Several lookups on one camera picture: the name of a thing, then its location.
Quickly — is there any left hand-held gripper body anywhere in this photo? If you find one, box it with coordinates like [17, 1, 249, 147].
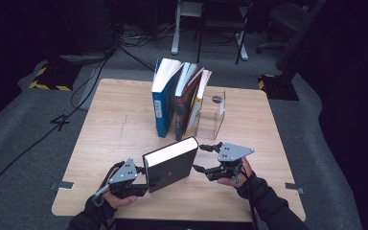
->
[105, 157, 149, 197]

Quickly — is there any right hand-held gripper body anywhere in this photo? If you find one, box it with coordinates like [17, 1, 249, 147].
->
[208, 142, 256, 184]

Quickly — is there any black hardcover book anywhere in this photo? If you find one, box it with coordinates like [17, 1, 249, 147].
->
[142, 136, 200, 194]

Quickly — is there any clear acrylic book rack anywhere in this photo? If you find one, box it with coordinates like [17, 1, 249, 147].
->
[159, 90, 227, 141]

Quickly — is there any red book with blue bird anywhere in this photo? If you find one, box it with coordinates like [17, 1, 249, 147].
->
[174, 61, 205, 142]

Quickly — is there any thick blue book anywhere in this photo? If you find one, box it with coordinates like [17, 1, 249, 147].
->
[151, 57, 185, 139]

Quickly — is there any person's left hand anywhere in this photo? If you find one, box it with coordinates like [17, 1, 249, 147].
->
[99, 162, 138, 209]

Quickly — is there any person's right hand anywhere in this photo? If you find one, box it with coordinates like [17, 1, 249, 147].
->
[218, 157, 257, 190]

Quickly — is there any grey tape strip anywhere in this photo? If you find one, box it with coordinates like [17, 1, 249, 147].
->
[49, 180, 75, 192]
[284, 182, 305, 196]

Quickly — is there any yellow-black striped stand base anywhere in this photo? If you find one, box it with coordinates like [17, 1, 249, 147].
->
[28, 61, 81, 92]
[258, 74, 300, 102]

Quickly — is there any white desk leg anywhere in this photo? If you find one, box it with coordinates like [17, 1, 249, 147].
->
[235, 30, 249, 61]
[171, 0, 205, 56]

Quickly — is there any grey flat stand base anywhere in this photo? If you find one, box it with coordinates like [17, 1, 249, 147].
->
[59, 52, 109, 66]

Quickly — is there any black office chair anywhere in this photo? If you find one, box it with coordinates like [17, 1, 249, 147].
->
[256, 1, 308, 56]

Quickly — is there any dark equipment cabinet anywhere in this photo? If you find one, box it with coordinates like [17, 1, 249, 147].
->
[54, 0, 123, 54]

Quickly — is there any left hand-held gripper cable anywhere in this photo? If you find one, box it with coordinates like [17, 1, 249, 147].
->
[91, 186, 112, 230]

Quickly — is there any hand-held gripper cable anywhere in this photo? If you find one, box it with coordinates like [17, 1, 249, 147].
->
[240, 166, 261, 230]
[91, 186, 112, 230]

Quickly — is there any right hand-held gripper cable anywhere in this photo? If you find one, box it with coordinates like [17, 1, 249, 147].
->
[240, 166, 261, 230]

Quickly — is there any long black floor cable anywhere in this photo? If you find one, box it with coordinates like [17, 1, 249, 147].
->
[0, 47, 119, 209]

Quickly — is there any thin black floor cable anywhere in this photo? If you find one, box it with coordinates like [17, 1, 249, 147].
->
[70, 57, 109, 112]

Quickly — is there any black metal chair frame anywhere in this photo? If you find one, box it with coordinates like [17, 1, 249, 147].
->
[195, 0, 253, 65]

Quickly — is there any dark slanted stand post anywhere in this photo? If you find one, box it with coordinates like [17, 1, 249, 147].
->
[275, 0, 329, 72]

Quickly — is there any tangle of floor cables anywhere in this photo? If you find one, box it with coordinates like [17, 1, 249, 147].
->
[120, 22, 177, 46]

